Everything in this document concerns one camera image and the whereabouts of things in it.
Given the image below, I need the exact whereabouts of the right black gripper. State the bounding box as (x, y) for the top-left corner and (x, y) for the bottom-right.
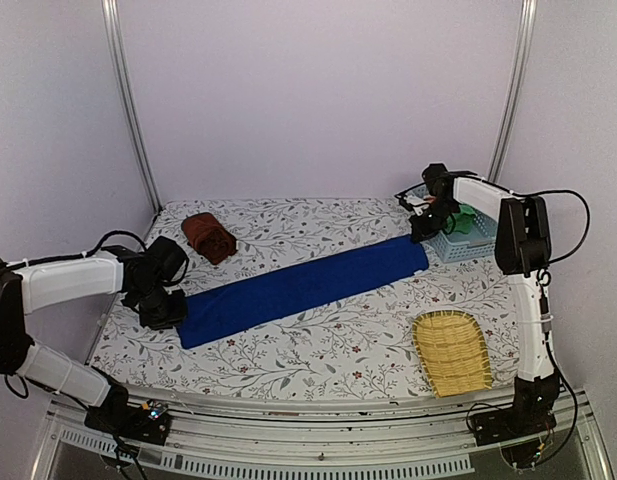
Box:
(410, 198), (460, 242)

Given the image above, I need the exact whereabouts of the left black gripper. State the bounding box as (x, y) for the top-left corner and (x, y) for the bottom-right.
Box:
(132, 281), (189, 331)

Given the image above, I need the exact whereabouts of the blue towel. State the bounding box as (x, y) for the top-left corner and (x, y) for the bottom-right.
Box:
(177, 236), (429, 350)

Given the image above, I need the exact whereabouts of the brown towel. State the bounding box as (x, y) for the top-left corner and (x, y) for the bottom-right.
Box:
(181, 212), (237, 265)

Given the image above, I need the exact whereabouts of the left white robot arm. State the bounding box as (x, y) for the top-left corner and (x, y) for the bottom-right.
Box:
(0, 237), (187, 445)

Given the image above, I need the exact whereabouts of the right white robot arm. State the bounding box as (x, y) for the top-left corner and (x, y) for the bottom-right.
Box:
(396, 164), (561, 445)

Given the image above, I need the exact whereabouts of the green towel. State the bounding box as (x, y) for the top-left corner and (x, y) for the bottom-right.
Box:
(443, 204), (477, 235)

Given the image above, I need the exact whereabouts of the light blue plastic basket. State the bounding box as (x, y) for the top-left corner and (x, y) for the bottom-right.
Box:
(395, 183), (497, 263)

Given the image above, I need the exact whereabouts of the yellow bamboo tray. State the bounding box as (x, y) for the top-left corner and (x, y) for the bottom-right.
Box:
(412, 310), (493, 398)

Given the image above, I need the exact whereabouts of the floral tablecloth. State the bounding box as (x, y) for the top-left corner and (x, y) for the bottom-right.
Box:
(90, 198), (519, 402)

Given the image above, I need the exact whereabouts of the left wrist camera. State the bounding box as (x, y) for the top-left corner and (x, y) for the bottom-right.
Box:
(147, 236), (190, 287)

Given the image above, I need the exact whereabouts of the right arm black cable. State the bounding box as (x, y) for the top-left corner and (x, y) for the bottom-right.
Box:
(395, 172), (592, 451)

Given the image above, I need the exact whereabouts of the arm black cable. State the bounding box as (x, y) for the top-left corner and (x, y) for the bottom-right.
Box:
(395, 172), (592, 451)
(2, 229), (149, 401)

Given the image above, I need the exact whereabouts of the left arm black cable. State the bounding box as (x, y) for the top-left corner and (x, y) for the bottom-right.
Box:
(2, 229), (149, 401)

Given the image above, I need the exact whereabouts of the aluminium front rail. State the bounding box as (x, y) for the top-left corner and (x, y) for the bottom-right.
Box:
(32, 387), (615, 479)

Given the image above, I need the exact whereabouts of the left aluminium frame post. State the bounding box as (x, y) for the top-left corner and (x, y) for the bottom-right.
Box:
(101, 0), (163, 214)

